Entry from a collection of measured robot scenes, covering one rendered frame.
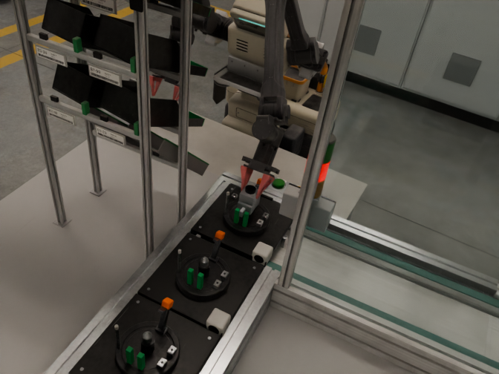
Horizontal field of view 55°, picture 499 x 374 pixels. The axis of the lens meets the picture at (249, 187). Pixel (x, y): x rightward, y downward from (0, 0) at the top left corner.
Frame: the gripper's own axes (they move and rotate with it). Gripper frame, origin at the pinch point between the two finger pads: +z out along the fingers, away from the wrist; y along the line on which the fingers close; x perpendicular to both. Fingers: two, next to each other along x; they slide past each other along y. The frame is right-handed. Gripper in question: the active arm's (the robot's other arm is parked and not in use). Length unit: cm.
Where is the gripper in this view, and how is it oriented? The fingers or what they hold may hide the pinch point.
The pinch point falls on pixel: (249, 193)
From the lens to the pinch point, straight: 136.1
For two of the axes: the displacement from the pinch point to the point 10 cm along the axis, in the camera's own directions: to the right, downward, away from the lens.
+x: 2.6, 0.8, 9.6
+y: 9.0, 3.5, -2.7
